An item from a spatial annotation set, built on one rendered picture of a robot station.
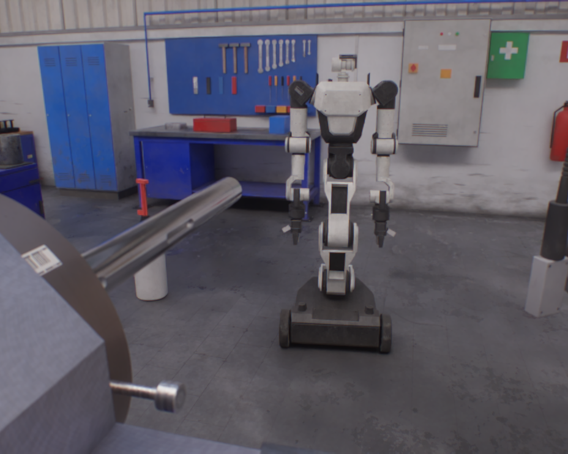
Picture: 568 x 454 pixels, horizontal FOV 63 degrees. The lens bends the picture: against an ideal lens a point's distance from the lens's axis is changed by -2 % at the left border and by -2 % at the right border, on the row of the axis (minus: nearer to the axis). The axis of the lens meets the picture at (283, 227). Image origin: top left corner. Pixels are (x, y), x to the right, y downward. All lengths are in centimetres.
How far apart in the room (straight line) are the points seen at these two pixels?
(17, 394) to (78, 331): 7
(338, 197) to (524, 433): 134
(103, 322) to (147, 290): 270
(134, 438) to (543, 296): 88
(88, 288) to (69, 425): 16
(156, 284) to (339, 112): 162
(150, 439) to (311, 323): 213
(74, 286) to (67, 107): 578
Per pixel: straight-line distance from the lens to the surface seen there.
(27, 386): 34
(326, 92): 239
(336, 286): 265
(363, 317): 251
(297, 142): 246
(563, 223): 107
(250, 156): 571
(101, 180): 611
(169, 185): 538
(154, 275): 316
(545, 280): 109
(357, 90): 239
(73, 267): 50
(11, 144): 426
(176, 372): 249
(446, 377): 252
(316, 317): 252
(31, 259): 48
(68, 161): 634
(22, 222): 51
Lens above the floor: 137
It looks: 17 degrees down
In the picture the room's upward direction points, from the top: straight up
